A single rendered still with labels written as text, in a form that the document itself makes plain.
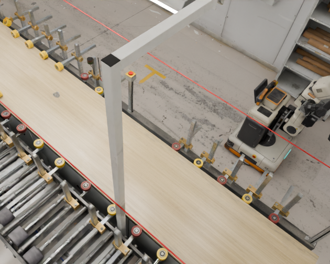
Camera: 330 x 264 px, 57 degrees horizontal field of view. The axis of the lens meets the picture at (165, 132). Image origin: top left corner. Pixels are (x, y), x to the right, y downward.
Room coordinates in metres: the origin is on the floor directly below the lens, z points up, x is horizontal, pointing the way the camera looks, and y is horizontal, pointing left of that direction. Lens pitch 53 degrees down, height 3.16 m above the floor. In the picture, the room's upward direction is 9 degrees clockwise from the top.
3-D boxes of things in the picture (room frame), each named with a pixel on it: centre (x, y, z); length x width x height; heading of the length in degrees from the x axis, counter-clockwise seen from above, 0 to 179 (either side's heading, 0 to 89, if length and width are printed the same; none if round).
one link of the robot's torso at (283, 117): (2.27, -1.37, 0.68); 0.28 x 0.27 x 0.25; 147
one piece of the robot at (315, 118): (2.15, -1.44, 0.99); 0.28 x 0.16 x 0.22; 147
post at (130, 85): (2.05, 0.39, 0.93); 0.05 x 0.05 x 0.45; 58
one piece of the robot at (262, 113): (2.36, -1.12, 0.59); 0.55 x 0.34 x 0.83; 147
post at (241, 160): (1.38, -0.65, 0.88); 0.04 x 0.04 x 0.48; 58
